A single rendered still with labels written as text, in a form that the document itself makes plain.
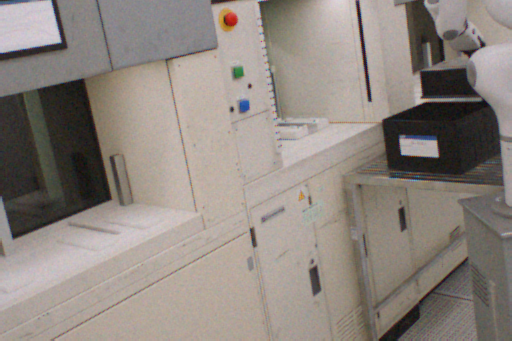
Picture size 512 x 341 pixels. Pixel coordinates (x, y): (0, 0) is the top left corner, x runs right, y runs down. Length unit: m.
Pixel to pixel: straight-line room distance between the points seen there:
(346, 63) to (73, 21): 1.25
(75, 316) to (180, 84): 0.63
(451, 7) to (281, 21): 0.81
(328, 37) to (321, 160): 0.56
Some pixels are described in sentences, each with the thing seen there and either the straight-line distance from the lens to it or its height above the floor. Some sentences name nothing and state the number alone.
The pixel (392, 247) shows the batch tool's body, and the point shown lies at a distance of 2.56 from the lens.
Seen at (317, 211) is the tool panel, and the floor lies 0.67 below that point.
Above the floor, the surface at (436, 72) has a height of 1.05.
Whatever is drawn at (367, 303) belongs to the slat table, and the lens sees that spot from 2.37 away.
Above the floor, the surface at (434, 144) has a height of 0.86.
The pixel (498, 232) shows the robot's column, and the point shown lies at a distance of 1.63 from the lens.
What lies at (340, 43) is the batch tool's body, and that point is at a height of 1.18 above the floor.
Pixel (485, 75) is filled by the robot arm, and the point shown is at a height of 1.12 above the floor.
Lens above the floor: 1.38
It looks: 13 degrees down
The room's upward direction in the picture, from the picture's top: 10 degrees counter-clockwise
